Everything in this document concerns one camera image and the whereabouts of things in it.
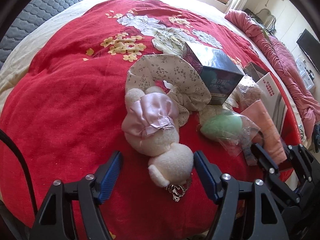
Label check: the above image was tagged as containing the bed with cream sheet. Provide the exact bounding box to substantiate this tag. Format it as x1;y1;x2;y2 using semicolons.
0;0;310;135

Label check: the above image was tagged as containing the shallow grey box pink inside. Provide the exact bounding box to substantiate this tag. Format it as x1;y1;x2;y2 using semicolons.
243;62;269;83

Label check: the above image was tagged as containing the white drawer unit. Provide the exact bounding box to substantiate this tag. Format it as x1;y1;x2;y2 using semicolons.
295;57;315;88

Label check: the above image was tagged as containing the dark glossy box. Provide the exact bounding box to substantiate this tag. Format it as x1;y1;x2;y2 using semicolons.
181;41;244;105

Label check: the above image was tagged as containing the white plush toy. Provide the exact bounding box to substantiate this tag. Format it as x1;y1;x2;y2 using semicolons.
122;86;194;202

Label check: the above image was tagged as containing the black television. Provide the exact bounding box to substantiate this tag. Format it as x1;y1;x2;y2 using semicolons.
296;29;320;68

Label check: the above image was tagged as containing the pink cloth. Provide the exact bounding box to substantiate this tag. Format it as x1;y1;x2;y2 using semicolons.
241;100;288;167

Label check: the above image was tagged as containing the black cable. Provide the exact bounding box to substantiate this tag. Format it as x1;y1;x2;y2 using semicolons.
0;129;38;205

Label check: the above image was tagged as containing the pink quilt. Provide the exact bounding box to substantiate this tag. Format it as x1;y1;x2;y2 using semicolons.
225;9;320;140

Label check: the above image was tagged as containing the brown sponge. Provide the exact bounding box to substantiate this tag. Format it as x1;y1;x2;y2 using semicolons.
235;76;263;110

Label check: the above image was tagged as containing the grey quilted headboard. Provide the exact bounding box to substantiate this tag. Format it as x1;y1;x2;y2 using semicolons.
0;0;98;65

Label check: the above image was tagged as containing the green sponge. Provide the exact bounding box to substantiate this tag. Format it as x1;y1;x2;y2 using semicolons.
199;110;260;158

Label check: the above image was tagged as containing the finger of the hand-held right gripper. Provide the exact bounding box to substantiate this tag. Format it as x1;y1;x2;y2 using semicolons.
251;142;302;205
287;144;320;193

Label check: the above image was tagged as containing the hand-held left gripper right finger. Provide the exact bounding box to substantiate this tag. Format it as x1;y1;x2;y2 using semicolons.
194;151;283;240

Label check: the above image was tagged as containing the red tissue pack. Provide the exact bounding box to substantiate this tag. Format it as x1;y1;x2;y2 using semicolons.
256;72;288;137

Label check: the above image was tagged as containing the floral fabric hat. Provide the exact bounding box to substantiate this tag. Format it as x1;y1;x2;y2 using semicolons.
125;54;212;128

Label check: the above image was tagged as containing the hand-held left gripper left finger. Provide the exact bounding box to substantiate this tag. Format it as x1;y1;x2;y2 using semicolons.
30;151;123;240

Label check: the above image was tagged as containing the red floral blanket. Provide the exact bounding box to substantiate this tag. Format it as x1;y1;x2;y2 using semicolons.
0;0;304;240

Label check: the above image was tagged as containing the curved metal frame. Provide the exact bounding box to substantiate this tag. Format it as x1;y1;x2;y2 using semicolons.
257;8;277;32

